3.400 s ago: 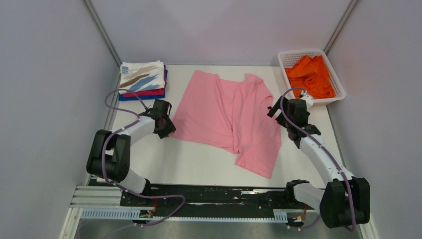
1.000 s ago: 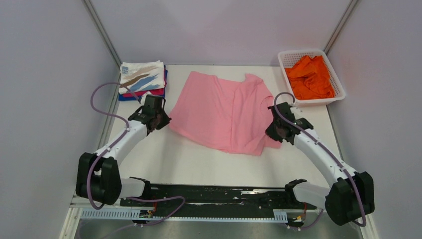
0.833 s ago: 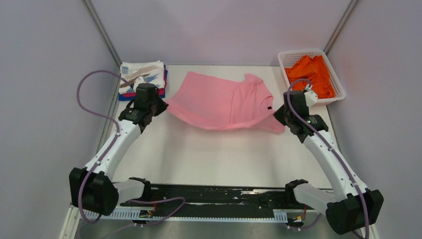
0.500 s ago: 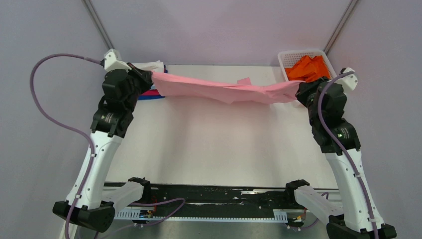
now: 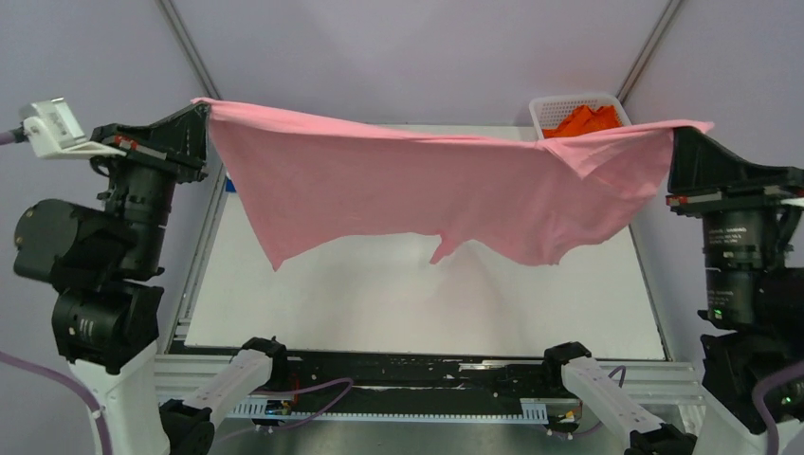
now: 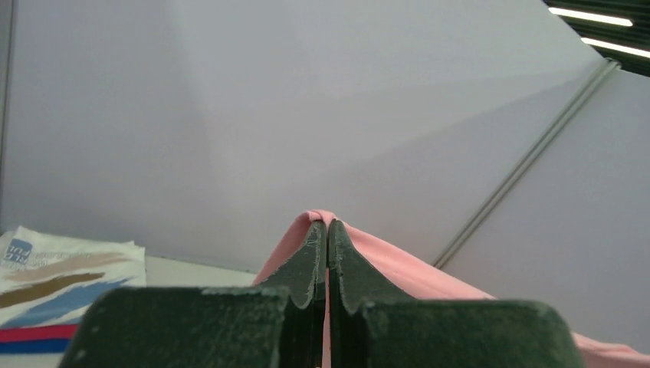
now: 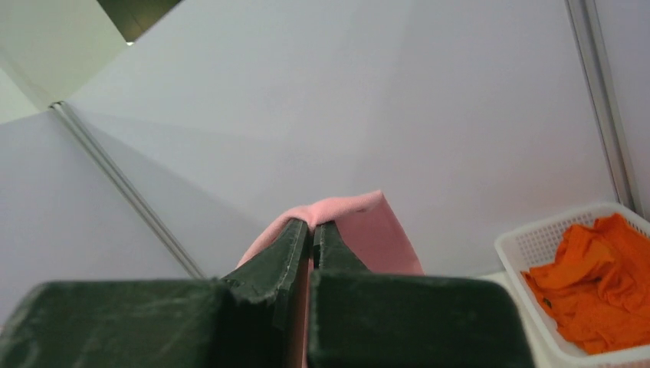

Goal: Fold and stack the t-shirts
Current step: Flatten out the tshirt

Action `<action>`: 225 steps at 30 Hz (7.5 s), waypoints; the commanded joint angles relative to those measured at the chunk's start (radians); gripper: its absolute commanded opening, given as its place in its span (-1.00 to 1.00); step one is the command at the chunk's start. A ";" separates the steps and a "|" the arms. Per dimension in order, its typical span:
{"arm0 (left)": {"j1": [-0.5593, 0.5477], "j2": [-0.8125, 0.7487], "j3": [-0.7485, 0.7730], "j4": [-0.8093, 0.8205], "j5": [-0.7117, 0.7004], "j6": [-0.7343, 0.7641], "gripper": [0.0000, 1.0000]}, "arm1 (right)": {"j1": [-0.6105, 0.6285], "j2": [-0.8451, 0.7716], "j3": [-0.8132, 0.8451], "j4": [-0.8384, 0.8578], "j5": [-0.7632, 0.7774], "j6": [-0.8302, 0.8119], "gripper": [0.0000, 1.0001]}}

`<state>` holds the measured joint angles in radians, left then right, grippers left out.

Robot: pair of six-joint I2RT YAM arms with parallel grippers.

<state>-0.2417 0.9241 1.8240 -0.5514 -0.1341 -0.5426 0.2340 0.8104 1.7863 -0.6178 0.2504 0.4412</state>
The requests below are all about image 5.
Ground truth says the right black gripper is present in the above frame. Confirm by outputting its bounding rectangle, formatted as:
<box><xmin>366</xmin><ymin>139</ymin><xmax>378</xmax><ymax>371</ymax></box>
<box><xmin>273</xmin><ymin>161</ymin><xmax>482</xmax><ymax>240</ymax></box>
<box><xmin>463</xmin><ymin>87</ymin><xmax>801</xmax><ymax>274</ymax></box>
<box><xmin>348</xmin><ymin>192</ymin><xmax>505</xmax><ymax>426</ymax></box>
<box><xmin>660</xmin><ymin>118</ymin><xmax>804</xmax><ymax>315</ymax></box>

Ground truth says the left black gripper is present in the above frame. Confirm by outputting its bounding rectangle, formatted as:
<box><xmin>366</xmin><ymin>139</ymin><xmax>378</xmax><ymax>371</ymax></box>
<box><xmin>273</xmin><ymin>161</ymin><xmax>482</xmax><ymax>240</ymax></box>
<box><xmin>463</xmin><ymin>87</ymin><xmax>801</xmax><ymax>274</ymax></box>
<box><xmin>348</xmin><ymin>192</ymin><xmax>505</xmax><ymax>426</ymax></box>
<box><xmin>89</xmin><ymin>96</ymin><xmax>211</xmax><ymax>267</ymax></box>

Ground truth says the pink t shirt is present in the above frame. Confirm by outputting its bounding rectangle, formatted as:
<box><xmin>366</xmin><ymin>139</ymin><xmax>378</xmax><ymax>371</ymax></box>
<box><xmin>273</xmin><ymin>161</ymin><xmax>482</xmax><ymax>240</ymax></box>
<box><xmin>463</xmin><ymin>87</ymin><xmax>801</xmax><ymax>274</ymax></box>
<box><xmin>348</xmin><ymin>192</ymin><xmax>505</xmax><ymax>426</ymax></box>
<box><xmin>208</xmin><ymin>100</ymin><xmax>685</xmax><ymax>268</ymax></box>

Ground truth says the white slotted cable duct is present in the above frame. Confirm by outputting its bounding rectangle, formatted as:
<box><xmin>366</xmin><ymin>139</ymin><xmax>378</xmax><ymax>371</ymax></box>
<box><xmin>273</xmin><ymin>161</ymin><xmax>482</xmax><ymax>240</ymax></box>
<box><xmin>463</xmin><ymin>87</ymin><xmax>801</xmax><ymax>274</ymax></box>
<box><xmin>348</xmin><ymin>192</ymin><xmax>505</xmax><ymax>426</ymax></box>
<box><xmin>227</xmin><ymin>400</ymin><xmax>549</xmax><ymax>426</ymax></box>

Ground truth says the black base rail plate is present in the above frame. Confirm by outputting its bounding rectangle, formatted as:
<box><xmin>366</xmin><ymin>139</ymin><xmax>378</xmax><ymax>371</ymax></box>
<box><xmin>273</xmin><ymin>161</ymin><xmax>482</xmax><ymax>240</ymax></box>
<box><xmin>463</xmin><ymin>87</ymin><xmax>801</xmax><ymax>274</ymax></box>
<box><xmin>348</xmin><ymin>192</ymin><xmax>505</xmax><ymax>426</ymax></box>
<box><xmin>256</xmin><ymin>351</ymin><xmax>577</xmax><ymax>416</ymax></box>

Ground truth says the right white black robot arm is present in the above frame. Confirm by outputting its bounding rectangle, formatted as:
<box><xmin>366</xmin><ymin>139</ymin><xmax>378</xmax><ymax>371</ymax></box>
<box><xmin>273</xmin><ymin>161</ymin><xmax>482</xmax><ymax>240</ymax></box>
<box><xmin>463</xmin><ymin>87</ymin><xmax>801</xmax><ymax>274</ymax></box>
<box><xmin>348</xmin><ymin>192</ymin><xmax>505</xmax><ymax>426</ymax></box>
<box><xmin>541</xmin><ymin>127</ymin><xmax>803</xmax><ymax>454</ymax></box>

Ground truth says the orange t shirt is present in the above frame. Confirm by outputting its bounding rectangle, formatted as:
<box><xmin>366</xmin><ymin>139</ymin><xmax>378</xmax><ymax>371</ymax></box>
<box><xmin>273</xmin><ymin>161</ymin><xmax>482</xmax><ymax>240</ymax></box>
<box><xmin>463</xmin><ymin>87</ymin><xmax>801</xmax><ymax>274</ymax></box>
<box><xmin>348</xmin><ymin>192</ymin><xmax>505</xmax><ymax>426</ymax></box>
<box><xmin>542</xmin><ymin>105</ymin><xmax>623</xmax><ymax>138</ymax></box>

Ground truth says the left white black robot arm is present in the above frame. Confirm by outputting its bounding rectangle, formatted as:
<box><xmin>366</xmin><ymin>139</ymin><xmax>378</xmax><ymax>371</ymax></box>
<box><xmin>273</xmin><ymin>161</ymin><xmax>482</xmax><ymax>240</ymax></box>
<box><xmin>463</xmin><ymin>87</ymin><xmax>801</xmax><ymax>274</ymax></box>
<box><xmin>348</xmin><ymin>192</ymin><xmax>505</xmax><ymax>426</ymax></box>
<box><xmin>1</xmin><ymin>99</ymin><xmax>291</xmax><ymax>454</ymax></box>

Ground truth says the white plastic basket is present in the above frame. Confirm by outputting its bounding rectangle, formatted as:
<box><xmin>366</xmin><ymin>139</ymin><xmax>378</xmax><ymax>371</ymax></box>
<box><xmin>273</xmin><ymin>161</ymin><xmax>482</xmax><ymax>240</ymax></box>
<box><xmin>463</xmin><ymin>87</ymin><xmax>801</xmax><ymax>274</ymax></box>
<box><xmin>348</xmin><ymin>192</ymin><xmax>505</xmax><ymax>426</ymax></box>
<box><xmin>528</xmin><ymin>93</ymin><xmax>630</xmax><ymax>139</ymax></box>

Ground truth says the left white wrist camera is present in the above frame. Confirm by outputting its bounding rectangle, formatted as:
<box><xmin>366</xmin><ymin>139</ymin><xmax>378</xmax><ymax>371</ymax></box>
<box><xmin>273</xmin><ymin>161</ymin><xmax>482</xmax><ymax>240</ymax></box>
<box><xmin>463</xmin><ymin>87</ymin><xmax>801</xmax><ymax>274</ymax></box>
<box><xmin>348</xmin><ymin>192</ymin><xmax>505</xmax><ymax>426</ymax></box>
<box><xmin>19</xmin><ymin>98</ymin><xmax>126</xmax><ymax>160</ymax></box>

